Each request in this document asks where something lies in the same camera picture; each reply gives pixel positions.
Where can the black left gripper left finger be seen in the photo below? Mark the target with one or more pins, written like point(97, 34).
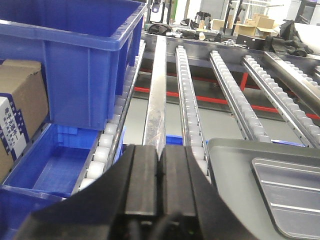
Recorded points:
point(127, 189)

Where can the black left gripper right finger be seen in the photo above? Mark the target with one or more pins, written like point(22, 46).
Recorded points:
point(192, 206)

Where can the ridged silver tray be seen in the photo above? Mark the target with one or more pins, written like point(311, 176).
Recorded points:
point(292, 196)

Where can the flat silver tray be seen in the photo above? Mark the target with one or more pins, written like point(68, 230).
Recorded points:
point(237, 183)

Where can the brown cardboard box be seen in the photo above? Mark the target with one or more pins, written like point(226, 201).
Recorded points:
point(23, 108)

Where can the white roller track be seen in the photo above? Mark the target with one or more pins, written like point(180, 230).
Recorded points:
point(192, 135)
point(107, 146)
point(248, 123)
point(296, 119)

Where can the lower blue plastic bin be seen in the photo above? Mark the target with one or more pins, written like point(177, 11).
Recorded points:
point(48, 173)

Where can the large blue plastic bin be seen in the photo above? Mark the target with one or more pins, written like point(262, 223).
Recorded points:
point(84, 47)

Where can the black cloth pile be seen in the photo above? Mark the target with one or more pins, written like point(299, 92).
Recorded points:
point(287, 42)

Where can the cardboard boxes in background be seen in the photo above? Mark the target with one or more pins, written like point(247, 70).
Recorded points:
point(259, 26)

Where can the flat steel divider rail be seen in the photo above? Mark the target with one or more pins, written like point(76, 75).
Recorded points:
point(154, 133)

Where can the red metal frame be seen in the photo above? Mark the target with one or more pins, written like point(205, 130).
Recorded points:
point(208, 93)

